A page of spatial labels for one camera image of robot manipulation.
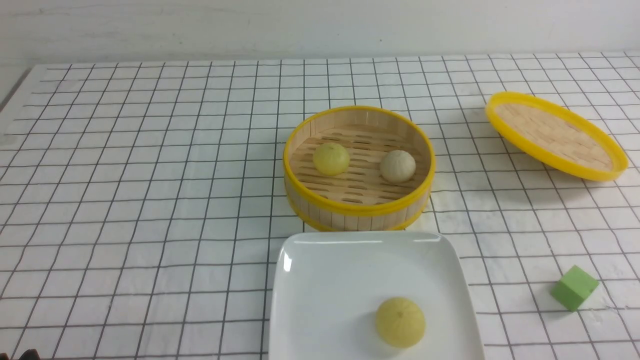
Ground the yellow steamed bun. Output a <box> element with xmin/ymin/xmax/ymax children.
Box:
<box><xmin>312</xmin><ymin>142</ymin><xmax>350</xmax><ymax>177</ymax></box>
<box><xmin>375</xmin><ymin>297</ymin><xmax>426</xmax><ymax>349</ymax></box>

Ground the white steamed bun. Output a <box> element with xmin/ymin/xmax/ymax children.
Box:
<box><xmin>379</xmin><ymin>150</ymin><xmax>417</xmax><ymax>183</ymax></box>

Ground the white square plate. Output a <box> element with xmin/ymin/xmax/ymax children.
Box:
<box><xmin>269</xmin><ymin>230</ymin><xmax>486</xmax><ymax>360</ymax></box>

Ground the yellow steamed bun on plate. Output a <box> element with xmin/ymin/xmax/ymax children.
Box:
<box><xmin>375</xmin><ymin>297</ymin><xmax>426</xmax><ymax>349</ymax></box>

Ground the yellow-rimmed bamboo steamer basket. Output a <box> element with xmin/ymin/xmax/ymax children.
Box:
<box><xmin>282</xmin><ymin>105</ymin><xmax>436</xmax><ymax>231</ymax></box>

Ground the yellow-rimmed bamboo steamer lid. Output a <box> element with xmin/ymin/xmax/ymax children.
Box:
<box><xmin>485</xmin><ymin>91</ymin><xmax>629</xmax><ymax>182</ymax></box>

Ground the green cube block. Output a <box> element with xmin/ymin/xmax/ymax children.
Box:
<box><xmin>550</xmin><ymin>265</ymin><xmax>600</xmax><ymax>312</ymax></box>

